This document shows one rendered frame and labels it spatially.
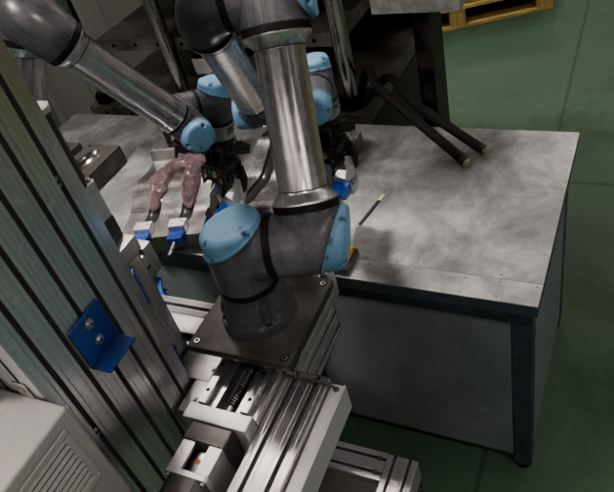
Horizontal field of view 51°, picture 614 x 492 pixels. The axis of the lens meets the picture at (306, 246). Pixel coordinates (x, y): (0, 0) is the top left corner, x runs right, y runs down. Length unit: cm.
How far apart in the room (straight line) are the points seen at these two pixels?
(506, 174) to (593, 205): 120
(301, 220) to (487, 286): 63
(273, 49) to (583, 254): 198
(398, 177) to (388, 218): 19
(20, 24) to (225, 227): 52
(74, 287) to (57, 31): 49
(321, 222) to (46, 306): 44
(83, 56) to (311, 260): 58
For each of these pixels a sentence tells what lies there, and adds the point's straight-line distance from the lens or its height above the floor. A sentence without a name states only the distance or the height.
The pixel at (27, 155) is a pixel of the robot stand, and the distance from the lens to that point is 96.
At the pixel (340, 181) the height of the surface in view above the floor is 95.
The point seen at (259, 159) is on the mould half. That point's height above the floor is 91.
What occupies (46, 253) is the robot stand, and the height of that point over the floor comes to 140.
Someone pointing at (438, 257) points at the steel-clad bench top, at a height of 80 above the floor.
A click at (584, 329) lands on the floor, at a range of 253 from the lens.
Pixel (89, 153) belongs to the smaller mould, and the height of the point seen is 87.
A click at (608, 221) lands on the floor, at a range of 297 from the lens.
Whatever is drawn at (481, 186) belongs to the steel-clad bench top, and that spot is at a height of 80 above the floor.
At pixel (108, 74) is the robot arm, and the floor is 145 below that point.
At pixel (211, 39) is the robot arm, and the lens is 114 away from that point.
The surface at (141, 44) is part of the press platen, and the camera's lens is 277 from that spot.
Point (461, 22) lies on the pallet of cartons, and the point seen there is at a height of 4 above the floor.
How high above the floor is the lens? 192
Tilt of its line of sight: 40 degrees down
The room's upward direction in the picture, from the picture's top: 16 degrees counter-clockwise
